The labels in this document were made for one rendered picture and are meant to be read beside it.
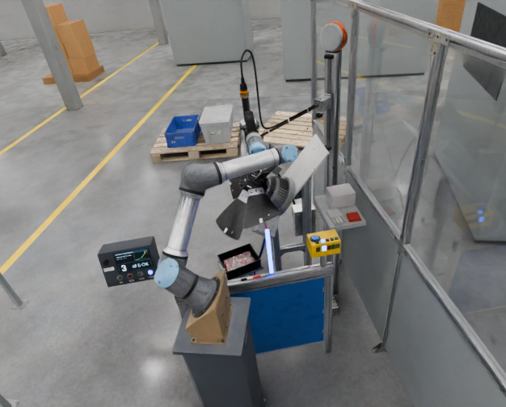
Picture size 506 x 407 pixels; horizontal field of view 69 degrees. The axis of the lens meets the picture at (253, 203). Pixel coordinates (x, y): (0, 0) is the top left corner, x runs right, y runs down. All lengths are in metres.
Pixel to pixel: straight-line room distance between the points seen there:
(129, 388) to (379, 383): 1.67
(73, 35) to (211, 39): 3.06
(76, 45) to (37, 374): 7.89
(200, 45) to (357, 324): 7.68
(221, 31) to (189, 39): 0.78
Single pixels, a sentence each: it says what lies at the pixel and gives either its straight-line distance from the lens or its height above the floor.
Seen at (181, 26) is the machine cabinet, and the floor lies 0.88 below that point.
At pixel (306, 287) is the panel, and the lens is 2.24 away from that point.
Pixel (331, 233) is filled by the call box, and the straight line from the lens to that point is 2.03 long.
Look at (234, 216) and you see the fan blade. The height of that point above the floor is 1.02.
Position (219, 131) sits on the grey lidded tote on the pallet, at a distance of 5.04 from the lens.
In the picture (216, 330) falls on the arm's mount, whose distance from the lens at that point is 1.63.
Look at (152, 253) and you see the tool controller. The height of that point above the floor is 1.21.
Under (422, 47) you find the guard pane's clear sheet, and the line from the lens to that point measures 1.77.
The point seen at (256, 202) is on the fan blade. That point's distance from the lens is 2.09.
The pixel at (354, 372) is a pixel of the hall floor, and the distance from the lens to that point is 2.77.
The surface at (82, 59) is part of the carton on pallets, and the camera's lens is 9.97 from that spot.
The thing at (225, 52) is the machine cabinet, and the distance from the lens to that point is 9.29.
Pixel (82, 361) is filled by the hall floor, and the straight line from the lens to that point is 3.22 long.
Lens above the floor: 2.41
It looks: 36 degrees down
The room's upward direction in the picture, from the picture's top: 7 degrees counter-clockwise
